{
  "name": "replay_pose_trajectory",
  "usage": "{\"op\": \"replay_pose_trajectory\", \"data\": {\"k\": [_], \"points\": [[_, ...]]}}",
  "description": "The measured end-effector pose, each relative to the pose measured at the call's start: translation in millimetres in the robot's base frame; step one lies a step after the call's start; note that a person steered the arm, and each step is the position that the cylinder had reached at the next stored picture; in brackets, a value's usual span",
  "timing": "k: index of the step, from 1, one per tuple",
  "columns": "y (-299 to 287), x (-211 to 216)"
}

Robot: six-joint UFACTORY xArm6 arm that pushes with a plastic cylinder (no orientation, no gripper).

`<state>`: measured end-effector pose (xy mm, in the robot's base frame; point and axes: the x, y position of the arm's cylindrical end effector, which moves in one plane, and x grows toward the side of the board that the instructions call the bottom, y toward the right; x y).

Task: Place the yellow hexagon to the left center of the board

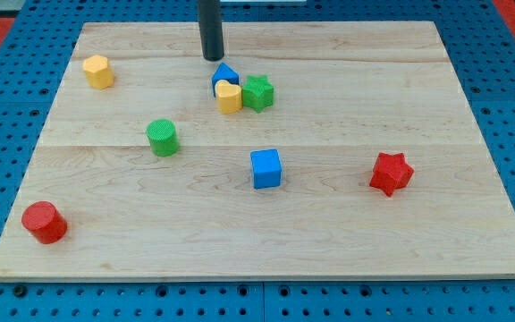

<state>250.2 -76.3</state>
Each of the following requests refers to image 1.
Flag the green cylinder block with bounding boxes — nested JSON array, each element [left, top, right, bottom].
[[146, 119, 180, 157]]

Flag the blue triangle block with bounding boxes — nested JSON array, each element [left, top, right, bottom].
[[211, 63, 240, 96]]

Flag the light wooden board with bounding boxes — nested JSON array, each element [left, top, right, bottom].
[[0, 21, 515, 283]]

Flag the red star block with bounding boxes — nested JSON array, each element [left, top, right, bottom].
[[369, 152, 414, 197]]

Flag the blue cube block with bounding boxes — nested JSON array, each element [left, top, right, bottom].
[[250, 149, 282, 189]]

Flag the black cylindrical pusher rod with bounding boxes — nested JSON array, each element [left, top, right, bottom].
[[197, 0, 224, 62]]

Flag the yellow heart block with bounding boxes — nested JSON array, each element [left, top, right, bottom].
[[215, 80, 242, 114]]

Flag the red cylinder block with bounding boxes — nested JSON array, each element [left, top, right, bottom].
[[21, 200, 68, 244]]

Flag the yellow hexagon block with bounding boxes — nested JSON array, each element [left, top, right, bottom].
[[82, 55, 114, 89]]

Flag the green star block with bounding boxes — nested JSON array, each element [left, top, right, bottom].
[[241, 75, 274, 113]]

